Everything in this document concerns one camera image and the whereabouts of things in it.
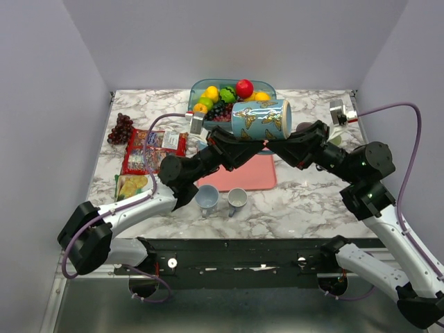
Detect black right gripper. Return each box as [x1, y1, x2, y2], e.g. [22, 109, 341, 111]
[266, 119, 360, 184]

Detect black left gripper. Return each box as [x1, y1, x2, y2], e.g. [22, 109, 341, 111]
[188, 126, 264, 185]

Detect purple ceramic mug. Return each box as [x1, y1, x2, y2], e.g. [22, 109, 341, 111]
[296, 122, 312, 132]

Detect green ceramic mug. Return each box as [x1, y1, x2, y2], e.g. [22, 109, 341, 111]
[330, 136, 342, 146]

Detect blue-bottom beige mug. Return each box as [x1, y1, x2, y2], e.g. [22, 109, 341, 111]
[231, 99, 292, 141]

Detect small grey-purple mug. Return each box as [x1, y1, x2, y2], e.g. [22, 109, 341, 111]
[228, 188, 248, 218]

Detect grey ceramic mug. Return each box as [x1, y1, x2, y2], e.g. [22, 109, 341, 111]
[195, 185, 219, 218]

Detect light blue faceted mug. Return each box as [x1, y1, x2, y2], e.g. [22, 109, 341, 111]
[198, 139, 207, 151]

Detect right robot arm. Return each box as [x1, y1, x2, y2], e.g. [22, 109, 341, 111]
[266, 121, 443, 330]

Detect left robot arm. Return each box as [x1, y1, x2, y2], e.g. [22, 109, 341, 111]
[58, 127, 265, 279]

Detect pink plastic tray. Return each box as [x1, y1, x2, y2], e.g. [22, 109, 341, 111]
[196, 155, 277, 192]

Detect dark grapes in container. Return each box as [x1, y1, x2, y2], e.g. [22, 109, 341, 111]
[205, 101, 233, 122]

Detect green toy lime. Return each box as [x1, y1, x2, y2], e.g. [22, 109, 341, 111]
[198, 96, 214, 110]

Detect small orange toy fruit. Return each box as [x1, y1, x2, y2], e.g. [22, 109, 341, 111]
[192, 103, 208, 114]

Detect green toy watermelon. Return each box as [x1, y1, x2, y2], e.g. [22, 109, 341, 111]
[219, 86, 237, 103]

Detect yellow toy lemon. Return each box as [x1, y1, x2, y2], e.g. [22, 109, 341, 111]
[201, 85, 219, 103]

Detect red toy apple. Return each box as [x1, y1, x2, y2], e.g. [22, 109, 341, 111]
[235, 79, 254, 99]

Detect colourful candy bag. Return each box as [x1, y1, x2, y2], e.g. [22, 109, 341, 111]
[121, 129, 188, 175]

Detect teal plastic fruit container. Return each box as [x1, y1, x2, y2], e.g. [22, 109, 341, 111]
[187, 78, 277, 131]

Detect Chuba cassava chips bag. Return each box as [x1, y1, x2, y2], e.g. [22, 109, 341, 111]
[114, 174, 153, 202]

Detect red grape bunch on table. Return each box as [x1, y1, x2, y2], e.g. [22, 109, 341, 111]
[107, 113, 134, 145]

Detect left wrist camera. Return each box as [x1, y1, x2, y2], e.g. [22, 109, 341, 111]
[185, 112, 208, 142]

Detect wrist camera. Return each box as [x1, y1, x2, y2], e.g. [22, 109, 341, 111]
[329, 99, 358, 141]
[185, 112, 208, 142]

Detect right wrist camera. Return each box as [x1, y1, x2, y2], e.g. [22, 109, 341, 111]
[329, 99, 358, 141]

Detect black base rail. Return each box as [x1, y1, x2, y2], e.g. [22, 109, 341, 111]
[114, 235, 386, 291]

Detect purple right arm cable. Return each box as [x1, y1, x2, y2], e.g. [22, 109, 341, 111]
[324, 102, 444, 301]

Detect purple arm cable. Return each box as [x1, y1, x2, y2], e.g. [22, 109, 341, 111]
[324, 102, 444, 301]
[61, 112, 191, 303]

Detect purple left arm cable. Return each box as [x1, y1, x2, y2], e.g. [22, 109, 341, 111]
[61, 112, 191, 303]

